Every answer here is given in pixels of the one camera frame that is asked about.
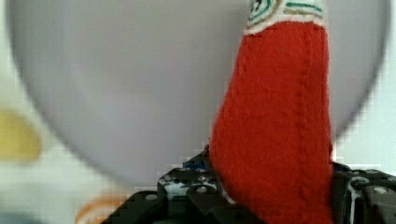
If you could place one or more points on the red plush ketchup bottle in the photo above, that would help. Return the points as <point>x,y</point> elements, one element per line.
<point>271,142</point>

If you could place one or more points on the plush peeled banana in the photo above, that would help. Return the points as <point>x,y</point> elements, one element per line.
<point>19,141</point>

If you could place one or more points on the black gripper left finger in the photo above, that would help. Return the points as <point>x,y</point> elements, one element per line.
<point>196,172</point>

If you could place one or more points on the grey round plate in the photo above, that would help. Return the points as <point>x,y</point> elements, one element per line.
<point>133,85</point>

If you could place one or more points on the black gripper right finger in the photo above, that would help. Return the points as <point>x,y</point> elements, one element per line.
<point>362,196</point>

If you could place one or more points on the plush orange slice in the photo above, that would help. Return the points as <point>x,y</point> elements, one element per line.
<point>98,210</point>

